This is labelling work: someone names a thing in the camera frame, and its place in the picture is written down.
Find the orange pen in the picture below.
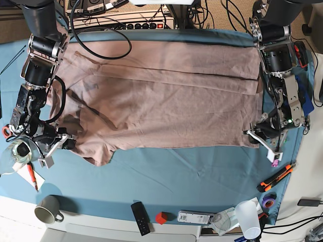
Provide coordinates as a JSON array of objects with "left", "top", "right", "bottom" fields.
[{"left": 27, "top": 162, "right": 38, "bottom": 192}]

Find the white barcode label box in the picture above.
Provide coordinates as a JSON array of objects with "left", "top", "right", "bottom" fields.
[{"left": 177, "top": 210, "right": 215, "bottom": 225}]

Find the clear plastic bag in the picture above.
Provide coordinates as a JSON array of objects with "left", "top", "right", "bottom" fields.
[{"left": 1, "top": 139, "right": 32, "bottom": 176}]

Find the grey ceramic mug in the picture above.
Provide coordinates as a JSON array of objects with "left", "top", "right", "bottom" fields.
[{"left": 34, "top": 195, "right": 64, "bottom": 224}]

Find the red plastic cube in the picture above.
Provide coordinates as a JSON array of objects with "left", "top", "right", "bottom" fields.
[{"left": 155, "top": 212, "right": 168, "bottom": 225}]

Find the orange black hand tool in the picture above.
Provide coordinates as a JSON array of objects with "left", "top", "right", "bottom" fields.
[{"left": 294, "top": 40, "right": 308, "bottom": 71}]

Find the purple glue tube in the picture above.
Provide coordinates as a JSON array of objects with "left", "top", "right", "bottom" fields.
[{"left": 272, "top": 160, "right": 279, "bottom": 167}]

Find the black power strip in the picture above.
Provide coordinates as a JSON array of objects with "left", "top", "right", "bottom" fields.
[{"left": 122, "top": 19, "right": 175, "bottom": 30}]

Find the purple tape roll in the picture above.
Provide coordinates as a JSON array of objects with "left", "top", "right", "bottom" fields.
[{"left": 262, "top": 194, "right": 277, "bottom": 208}]

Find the pinkish brown T-shirt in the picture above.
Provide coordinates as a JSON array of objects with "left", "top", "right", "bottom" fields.
[{"left": 57, "top": 41, "right": 262, "bottom": 166}]

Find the orange black utility knife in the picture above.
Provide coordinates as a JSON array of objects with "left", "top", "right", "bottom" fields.
[{"left": 257, "top": 163, "right": 296, "bottom": 193}]

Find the white paper note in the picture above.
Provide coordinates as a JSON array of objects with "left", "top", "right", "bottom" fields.
[{"left": 17, "top": 165, "right": 45, "bottom": 190}]

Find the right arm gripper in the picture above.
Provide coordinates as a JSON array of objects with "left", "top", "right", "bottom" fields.
[{"left": 30, "top": 122, "right": 76, "bottom": 159}]

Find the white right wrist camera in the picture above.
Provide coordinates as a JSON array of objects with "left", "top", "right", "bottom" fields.
[{"left": 38, "top": 156, "right": 54, "bottom": 169}]

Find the black power adapter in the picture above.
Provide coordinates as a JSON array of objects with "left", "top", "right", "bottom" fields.
[{"left": 297, "top": 198, "right": 322, "bottom": 207}]

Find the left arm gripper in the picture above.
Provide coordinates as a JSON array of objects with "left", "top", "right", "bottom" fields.
[{"left": 243, "top": 118, "right": 288, "bottom": 152}]

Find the black remote control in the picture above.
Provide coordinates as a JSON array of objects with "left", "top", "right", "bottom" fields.
[{"left": 131, "top": 202, "right": 150, "bottom": 236}]

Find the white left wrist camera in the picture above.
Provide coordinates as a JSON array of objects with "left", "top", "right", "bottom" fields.
[{"left": 266, "top": 150, "right": 283, "bottom": 163}]

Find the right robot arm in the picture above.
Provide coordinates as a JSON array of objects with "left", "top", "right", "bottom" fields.
[{"left": 7, "top": 1, "right": 76, "bottom": 167}]

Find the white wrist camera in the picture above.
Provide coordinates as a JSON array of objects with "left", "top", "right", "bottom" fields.
[
  {"left": 266, "top": 150, "right": 283, "bottom": 163},
  {"left": 38, "top": 156, "right": 54, "bottom": 169}
]

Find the red tape roll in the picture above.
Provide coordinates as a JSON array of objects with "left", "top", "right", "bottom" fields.
[{"left": 2, "top": 126, "right": 11, "bottom": 138}]

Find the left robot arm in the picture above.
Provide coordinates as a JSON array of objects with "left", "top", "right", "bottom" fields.
[{"left": 245, "top": 1, "right": 313, "bottom": 159}]

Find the blue plastic box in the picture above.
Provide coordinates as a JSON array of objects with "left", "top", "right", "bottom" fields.
[{"left": 295, "top": 76, "right": 314, "bottom": 117}]

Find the translucent plastic cup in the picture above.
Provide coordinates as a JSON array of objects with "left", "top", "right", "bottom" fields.
[{"left": 235, "top": 200, "right": 261, "bottom": 240}]

